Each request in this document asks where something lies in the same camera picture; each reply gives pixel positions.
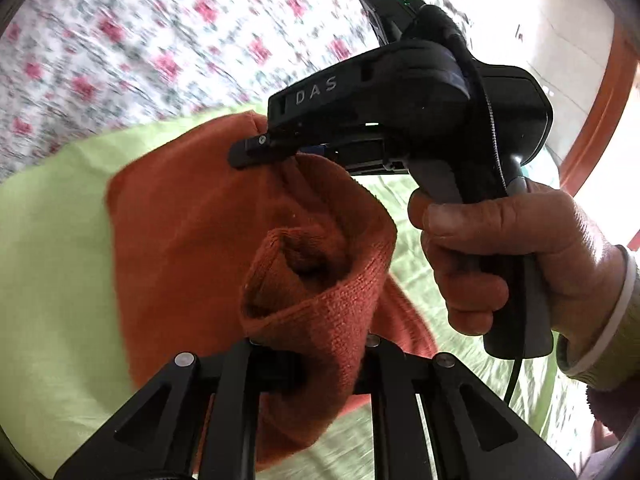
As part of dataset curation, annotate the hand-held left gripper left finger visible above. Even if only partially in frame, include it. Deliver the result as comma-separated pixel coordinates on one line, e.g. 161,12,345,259
52,337,306,480

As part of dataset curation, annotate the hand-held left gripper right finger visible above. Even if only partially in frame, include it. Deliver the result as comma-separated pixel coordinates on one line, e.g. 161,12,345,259
350,334,578,480

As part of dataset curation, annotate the pale patterned bedsheet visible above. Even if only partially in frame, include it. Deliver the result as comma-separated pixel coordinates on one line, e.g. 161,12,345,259
515,355,601,471

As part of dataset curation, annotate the orange knit sweater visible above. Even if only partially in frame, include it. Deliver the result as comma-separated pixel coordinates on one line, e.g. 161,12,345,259
105,111,436,471

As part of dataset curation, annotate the pink floral quilt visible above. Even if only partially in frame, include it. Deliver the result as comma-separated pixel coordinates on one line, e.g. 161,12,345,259
0,0,476,181

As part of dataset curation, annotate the brown wooden frame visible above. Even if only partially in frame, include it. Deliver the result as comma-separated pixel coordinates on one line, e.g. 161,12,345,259
557,25,640,251

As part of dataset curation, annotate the light green bedsheet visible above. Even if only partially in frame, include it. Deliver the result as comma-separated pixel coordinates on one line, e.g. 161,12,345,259
0,105,566,478

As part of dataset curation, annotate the dark red fuzzy cloth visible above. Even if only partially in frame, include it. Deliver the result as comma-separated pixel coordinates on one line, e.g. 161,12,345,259
586,375,640,443

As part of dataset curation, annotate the person's right hand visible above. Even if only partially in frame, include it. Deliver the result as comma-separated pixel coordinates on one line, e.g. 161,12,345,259
407,180,628,335

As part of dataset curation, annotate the person's right forearm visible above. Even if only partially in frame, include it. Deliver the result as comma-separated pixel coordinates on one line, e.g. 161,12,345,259
555,245,640,392

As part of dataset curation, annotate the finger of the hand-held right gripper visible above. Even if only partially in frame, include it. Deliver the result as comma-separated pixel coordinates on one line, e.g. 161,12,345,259
228,132,301,170
299,141,408,177

